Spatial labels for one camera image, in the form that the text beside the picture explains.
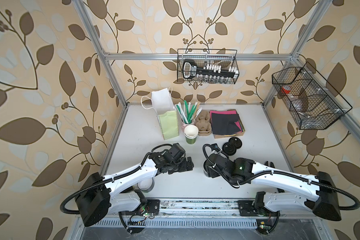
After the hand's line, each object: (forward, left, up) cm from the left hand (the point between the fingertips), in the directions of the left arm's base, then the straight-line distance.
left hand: (190, 166), depth 79 cm
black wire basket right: (+26, -60, +25) cm, 70 cm away
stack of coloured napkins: (+31, -24, -1) cm, 39 cm away
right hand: (-1, -11, +2) cm, 11 cm away
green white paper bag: (+40, +19, +8) cm, 45 cm away
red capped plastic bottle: (+23, -52, +25) cm, 62 cm away
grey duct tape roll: (-8, +23, -10) cm, 26 cm away
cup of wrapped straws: (+35, +2, +3) cm, 35 cm away
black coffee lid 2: (+22, -31, -9) cm, 39 cm away
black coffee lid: (+15, -25, -7) cm, 30 cm away
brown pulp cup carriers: (+32, -9, -4) cm, 34 cm away
